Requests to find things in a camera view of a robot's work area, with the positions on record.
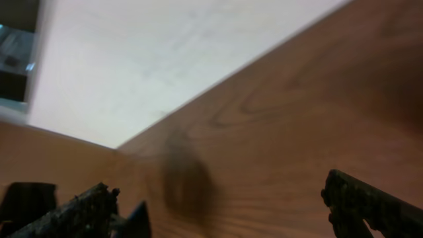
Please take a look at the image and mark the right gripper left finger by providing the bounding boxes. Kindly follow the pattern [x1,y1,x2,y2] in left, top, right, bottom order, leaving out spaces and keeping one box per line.
[9,183,120,238]

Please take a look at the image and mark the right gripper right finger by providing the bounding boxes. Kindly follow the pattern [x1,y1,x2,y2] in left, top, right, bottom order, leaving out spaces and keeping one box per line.
[321,169,422,238]

